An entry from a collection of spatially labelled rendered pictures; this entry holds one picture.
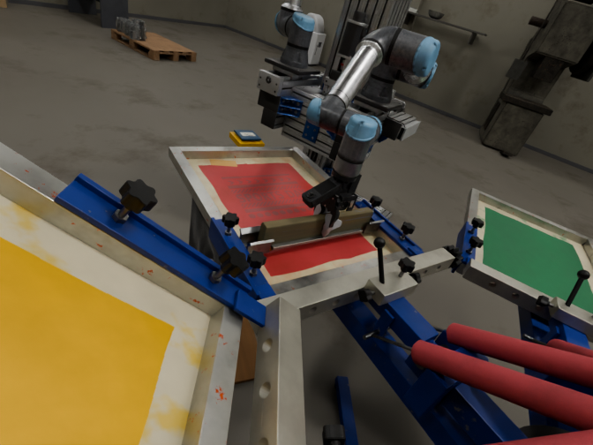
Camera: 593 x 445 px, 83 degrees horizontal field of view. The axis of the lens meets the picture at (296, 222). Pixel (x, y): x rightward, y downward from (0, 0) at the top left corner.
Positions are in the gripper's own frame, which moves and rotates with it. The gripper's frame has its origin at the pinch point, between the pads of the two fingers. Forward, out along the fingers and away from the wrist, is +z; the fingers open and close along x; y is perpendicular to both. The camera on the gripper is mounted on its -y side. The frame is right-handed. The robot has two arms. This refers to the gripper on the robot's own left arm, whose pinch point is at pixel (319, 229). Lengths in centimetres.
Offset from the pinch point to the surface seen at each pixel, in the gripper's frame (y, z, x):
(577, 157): 864, 77, 170
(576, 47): 678, -101, 230
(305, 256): -6.4, 5.4, -5.0
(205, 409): -52, -15, -43
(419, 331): -1.5, -3.2, -41.5
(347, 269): -0.4, 1.9, -16.2
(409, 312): 0.7, -3.2, -36.6
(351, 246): 12.0, 5.3, -5.2
